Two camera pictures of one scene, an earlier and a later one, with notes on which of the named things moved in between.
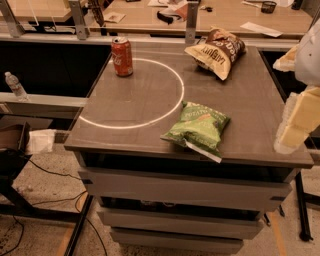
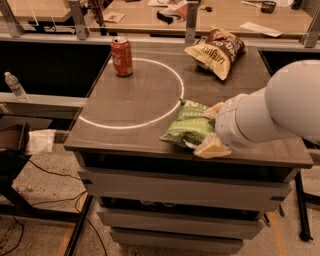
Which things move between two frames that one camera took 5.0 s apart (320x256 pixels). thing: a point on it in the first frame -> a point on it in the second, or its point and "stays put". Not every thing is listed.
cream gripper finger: x=287 y=62 -> x=243 y=120
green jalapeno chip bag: x=200 y=127 stays put
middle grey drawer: x=181 y=224 stays put
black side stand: x=12 y=162 stays put
